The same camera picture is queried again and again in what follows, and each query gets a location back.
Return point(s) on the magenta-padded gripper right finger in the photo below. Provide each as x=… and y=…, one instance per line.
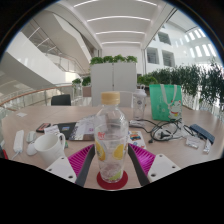
x=145, y=159

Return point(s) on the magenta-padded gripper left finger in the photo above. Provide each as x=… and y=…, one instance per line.
x=78, y=160

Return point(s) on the clear plastic drink bottle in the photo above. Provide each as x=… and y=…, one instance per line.
x=111, y=140

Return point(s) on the colourful sticker sheet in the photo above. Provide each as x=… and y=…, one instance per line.
x=136, y=139

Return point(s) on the white mug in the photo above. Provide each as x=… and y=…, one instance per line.
x=48, y=150

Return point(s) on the printed brochure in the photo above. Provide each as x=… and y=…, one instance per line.
x=85, y=128

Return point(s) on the black folder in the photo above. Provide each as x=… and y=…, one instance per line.
x=65, y=130

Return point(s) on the white printed card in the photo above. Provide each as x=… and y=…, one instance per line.
x=51, y=130

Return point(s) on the flat round red coaster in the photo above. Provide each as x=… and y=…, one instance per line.
x=112, y=185

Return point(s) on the small red black device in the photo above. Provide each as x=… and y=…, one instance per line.
x=43, y=127

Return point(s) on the white computer mouse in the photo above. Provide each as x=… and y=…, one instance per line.
x=31, y=149

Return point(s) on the small white packet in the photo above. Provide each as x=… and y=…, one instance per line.
x=192, y=142

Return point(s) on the small white oval case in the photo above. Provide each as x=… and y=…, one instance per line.
x=31, y=136

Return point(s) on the clear shaker bottle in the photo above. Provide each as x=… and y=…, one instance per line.
x=139, y=103

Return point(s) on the green printed tote bag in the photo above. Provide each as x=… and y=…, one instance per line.
x=165, y=101

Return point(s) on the black chair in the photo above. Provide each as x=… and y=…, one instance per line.
x=61, y=100

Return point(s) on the white chair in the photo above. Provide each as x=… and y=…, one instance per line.
x=126, y=99

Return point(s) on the small white wrapped item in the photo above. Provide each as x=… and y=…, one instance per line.
x=207, y=146

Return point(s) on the small white paper slip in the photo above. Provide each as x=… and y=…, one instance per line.
x=21, y=114

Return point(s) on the brown planter with plants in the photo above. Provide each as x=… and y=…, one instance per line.
x=81, y=83

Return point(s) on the white cabinet with plants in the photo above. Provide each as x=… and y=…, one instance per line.
x=113, y=83

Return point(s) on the row of green plants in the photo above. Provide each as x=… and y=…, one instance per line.
x=196, y=81

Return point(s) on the ceiling light strips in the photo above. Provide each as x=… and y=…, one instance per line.
x=118, y=18

